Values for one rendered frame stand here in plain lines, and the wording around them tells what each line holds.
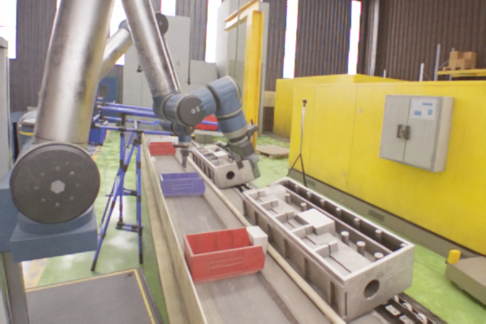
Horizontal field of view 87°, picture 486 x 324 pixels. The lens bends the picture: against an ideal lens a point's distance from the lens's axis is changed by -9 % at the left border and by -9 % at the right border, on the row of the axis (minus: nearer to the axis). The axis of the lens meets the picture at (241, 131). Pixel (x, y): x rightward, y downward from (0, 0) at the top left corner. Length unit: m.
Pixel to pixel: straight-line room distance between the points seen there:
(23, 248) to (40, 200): 0.36
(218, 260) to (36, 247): 0.67
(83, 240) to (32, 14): 12.22
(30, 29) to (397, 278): 12.83
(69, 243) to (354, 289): 0.98
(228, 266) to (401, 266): 0.70
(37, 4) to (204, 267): 12.45
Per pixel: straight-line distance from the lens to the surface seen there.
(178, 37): 10.16
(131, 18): 1.10
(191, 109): 0.95
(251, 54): 6.99
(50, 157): 0.74
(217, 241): 1.43
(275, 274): 1.41
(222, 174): 2.41
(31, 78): 12.76
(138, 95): 8.61
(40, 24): 12.89
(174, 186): 2.21
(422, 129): 3.37
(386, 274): 1.25
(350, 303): 1.19
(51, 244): 1.10
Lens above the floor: 1.54
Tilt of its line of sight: 7 degrees down
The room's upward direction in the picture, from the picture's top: 3 degrees clockwise
